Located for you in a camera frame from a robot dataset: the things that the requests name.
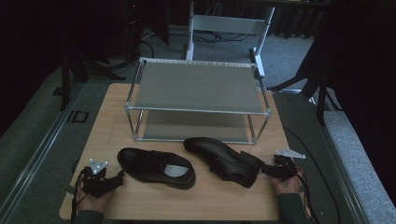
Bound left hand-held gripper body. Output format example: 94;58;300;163
81;158;117;199

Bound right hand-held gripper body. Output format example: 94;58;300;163
273;147;306;183

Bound black leather shoe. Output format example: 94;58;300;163
117;147;197;190
182;136;265;189

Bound grey metal shoe rack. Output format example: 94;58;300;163
124;56;273;146

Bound person's right hand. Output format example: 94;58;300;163
268;169;307;196

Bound person's left hand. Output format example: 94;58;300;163
76;186;115;215

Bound black floor socket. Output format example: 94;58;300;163
65;110;90;124

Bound black tripod stand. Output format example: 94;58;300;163
59;43;126;112
266;62;344;127

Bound white metal stand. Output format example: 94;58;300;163
185;1;276;78

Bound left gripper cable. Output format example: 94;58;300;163
70;158;88;224

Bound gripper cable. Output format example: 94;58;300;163
282;127;342;224
70;158;88;224

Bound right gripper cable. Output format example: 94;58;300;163
282;127;342;224

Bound aluminium floor rail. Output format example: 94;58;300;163
0;81;87;223
311;96;372;224

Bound black floor cables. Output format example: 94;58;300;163
139;29;253;45

